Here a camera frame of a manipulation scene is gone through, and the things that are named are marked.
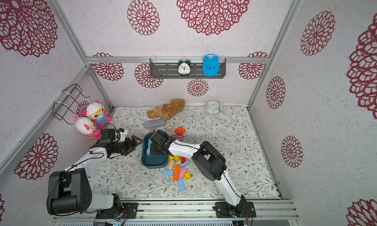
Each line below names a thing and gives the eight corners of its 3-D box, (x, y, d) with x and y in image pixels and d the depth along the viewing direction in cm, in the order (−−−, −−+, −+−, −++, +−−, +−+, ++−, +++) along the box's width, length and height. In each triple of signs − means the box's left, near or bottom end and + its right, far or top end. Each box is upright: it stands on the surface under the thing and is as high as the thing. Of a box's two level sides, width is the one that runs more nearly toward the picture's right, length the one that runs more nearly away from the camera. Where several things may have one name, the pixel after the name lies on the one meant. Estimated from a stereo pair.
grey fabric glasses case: (144, 129, 109) (143, 126, 106) (144, 123, 113) (143, 120, 110) (165, 126, 111) (165, 123, 108) (165, 120, 114) (164, 117, 111)
